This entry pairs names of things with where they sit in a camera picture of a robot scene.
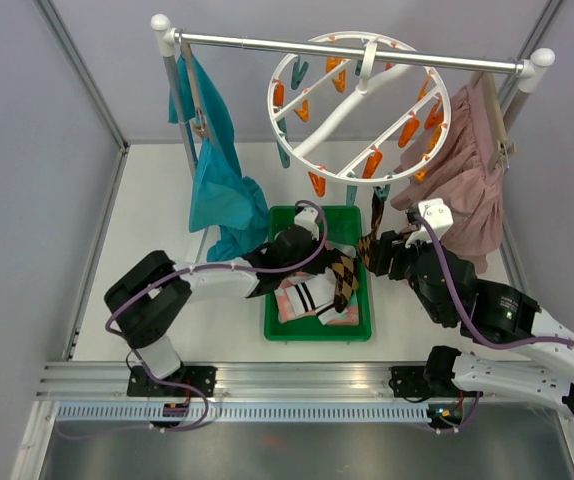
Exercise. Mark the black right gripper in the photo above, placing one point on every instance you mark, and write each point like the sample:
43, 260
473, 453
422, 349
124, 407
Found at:
393, 245

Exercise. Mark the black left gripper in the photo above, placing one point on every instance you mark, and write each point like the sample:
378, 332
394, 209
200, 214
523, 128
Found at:
322, 259

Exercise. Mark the brown argyle sock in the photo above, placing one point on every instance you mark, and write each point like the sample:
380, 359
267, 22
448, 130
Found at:
372, 225
343, 268

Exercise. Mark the white round clip hanger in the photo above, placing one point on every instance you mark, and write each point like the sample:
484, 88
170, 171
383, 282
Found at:
362, 105

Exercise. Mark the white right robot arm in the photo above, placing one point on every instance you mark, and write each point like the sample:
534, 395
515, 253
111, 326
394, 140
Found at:
491, 314

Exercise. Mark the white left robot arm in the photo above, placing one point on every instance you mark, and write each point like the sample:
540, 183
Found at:
147, 300

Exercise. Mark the teal cloth on hanger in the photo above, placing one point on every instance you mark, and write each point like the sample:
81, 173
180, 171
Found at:
222, 195

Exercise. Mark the wooden right clip hanger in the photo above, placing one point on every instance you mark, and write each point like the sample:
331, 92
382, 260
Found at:
489, 126

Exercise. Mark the wooden clip hanger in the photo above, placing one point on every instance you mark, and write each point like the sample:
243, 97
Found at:
489, 126
200, 124

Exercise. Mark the wooden left clip hanger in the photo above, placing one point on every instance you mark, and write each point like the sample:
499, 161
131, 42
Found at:
200, 124

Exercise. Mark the green plastic tray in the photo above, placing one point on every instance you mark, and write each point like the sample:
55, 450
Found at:
344, 227

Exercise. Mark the white striped sock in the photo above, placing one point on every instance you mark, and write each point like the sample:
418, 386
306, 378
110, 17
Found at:
311, 297

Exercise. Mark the pink patterned sock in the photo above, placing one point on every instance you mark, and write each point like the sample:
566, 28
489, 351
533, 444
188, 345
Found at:
352, 318

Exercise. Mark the pink pleated skirt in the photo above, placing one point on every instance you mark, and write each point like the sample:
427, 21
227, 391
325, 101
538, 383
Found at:
459, 174

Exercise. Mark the metal clothes rack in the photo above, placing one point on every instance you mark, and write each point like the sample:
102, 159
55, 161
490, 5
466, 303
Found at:
169, 39

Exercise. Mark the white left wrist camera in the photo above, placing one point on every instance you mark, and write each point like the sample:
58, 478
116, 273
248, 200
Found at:
309, 219

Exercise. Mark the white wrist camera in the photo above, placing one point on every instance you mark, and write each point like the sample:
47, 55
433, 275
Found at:
309, 219
429, 220

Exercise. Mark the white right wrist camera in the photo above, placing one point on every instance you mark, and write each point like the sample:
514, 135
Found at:
429, 220

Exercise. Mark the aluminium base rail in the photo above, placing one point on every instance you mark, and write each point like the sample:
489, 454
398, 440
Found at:
256, 382

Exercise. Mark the white slotted cable duct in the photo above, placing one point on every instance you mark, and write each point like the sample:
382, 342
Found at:
246, 412

